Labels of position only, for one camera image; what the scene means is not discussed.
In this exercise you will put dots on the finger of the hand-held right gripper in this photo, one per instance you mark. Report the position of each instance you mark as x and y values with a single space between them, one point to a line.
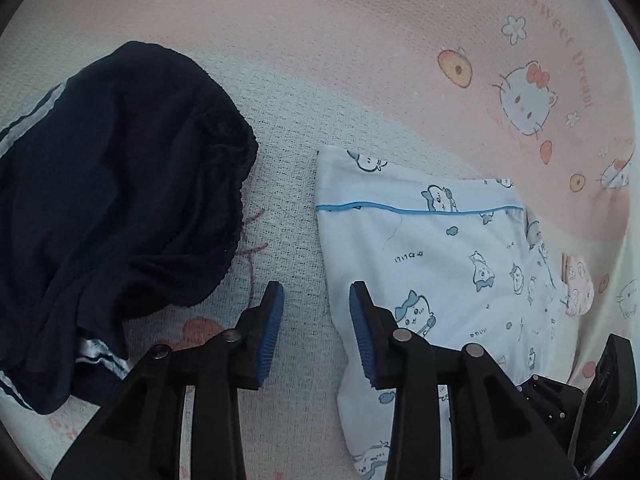
545 395

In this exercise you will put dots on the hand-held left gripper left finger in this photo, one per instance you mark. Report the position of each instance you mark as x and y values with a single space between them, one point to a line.
270 335

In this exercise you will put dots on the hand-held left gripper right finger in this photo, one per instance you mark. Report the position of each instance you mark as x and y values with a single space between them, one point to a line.
360 335

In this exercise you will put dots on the light blue printed pajama shorts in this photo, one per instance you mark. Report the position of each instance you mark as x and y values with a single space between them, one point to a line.
450 270

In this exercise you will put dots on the pink folded printed garment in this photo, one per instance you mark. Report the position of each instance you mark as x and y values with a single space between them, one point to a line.
579 285

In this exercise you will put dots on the navy shorts with white stripes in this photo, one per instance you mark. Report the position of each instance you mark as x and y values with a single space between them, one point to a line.
125 185

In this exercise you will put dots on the pink cartoon cat printed blanket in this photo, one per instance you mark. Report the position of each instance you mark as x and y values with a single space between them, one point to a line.
350 60

